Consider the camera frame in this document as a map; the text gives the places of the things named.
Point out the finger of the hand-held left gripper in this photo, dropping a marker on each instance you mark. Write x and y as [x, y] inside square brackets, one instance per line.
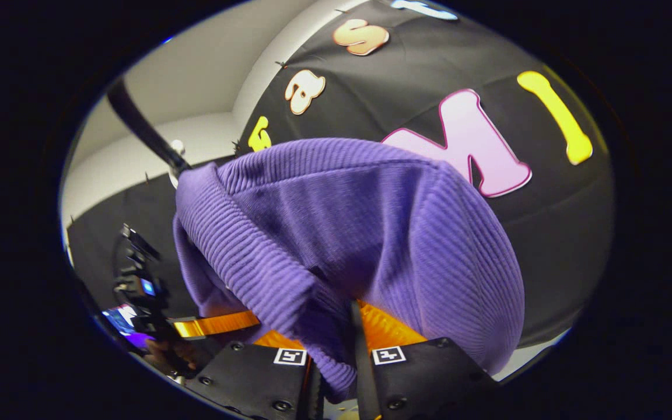
[219, 324]

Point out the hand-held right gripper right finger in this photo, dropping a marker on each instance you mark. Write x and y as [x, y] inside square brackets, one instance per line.
[417, 379]

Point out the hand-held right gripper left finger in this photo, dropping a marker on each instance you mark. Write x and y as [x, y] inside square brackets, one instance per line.
[254, 376]

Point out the purple ribbed jacket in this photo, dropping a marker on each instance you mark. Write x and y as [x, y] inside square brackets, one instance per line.
[342, 233]

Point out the black clothes rack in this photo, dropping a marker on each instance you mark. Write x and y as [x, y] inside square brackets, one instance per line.
[143, 131]

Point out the glowing screen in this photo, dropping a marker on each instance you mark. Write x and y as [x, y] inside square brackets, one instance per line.
[119, 319]

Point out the black backdrop cloth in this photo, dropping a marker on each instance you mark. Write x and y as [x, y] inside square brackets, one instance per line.
[546, 233]

